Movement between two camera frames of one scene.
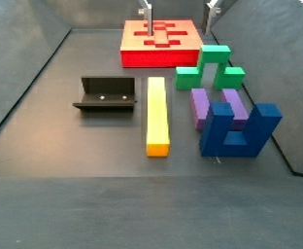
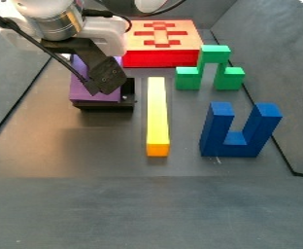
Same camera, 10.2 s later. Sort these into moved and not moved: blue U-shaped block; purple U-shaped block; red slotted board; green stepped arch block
Moved: purple U-shaped block
Not moved: green stepped arch block; red slotted board; blue U-shaped block
